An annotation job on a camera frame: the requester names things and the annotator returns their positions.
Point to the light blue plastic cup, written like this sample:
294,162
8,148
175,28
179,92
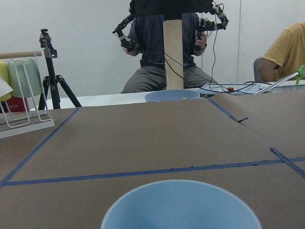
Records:
179,204

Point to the blue plastic bowl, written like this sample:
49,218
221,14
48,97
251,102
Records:
171,95

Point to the seated operator dark shirt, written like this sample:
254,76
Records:
147,32

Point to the black tripod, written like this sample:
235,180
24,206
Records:
50,82

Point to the green cup in rack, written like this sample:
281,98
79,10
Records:
24,77

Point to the person in yellow shirt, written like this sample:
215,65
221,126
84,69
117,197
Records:
285,55

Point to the green tipped metal rod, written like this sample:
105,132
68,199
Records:
300,73

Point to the yellow cup in rack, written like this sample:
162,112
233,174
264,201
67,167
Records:
5,88

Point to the white wire dish rack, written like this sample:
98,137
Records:
21,115

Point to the wooden rack handle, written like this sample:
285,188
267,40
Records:
10,55

